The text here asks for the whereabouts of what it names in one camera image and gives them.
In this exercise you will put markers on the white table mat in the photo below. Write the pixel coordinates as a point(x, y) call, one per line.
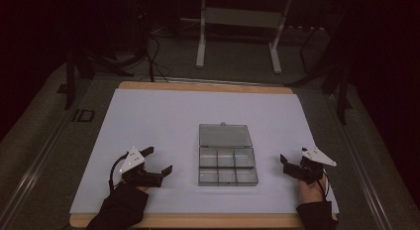
point(171, 124)

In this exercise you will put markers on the black metal stand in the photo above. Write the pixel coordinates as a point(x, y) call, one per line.
point(82, 69)
point(333, 78)

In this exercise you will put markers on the person's right hand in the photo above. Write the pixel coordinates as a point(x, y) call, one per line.
point(312, 192)

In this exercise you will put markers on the clear plastic compartment box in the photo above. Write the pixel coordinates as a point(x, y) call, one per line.
point(227, 157)

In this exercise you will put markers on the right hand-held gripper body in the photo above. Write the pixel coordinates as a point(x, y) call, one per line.
point(312, 165)

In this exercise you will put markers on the white metal desk frame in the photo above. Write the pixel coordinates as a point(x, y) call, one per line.
point(244, 18)

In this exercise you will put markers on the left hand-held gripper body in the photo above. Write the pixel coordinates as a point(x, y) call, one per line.
point(136, 167)

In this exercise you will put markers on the person's left hand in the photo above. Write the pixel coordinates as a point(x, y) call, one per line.
point(143, 188)

